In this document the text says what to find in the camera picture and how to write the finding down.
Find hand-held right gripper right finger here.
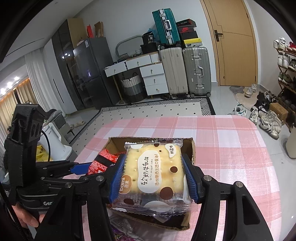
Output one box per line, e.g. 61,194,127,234
181,155,275,241

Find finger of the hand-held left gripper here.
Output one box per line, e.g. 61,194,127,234
35,161,92,178
40,175,93,184

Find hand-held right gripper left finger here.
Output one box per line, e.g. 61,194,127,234
34,154,127,241

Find red black snack packet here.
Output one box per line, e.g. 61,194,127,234
87,149,123,175

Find brown cardboard box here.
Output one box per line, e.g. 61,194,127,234
102,137,196,231

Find yellow dotted cracker packet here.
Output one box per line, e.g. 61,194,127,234
111,140,195,215

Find person's left hand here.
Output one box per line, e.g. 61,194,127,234
11,205,46,229

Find yellow plastic bag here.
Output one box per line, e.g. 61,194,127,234
36,145,50,161

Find white tall appliance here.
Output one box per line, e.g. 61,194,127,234
37,123,72,160

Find beige slippers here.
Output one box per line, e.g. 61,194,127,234
69,120,85,129

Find beige curtains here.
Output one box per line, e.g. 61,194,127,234
0,79,35,130

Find grey upholstered chair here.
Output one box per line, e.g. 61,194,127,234
47,109,64,130

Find purple colourful candy packet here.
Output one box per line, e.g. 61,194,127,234
109,212,144,241

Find pink checked tablecloth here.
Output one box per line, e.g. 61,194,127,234
69,115,288,241

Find white sheer curtain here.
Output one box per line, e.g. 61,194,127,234
24,52,58,112

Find dotted patterned rug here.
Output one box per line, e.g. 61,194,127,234
69,97,216,145

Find grey white laundry basket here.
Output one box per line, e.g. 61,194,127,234
120,73,142,103

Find beige grey door mat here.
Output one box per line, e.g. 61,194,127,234
229,85,257,110

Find grey fridge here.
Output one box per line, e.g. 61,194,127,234
73,37,121,109

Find dark glass wardrobe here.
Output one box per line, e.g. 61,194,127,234
51,19,90,112

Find pile of sneakers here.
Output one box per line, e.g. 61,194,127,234
228,83,286,139

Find white trash bin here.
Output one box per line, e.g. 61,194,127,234
282,134,296,159

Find silver suitcase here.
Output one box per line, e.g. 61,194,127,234
182,46,212,98

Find small brown carton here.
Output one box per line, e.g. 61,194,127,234
269,103,289,120

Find beige suitcase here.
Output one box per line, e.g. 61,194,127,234
159,46,189,96

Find white drawer desk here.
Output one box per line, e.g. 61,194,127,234
104,52,169,102

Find wooden door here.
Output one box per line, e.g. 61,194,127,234
200,0,258,87

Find black crate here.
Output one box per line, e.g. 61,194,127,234
140,43,160,53

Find flat brown cardboard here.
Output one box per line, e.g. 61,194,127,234
94,22,104,38

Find black printed bag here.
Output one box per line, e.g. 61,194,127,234
142,32,156,45

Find plain black shoe box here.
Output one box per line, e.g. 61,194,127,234
179,31,199,40

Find teal suitcase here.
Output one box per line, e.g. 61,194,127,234
152,9,182,47

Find black red-trimmed shoe box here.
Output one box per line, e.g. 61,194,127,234
176,19,196,27

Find shoe rack with shoes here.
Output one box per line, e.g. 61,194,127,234
273,37,296,116

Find black cable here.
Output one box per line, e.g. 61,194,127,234
41,130,51,163

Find grey curved frame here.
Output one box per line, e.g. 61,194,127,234
115,35,144,57

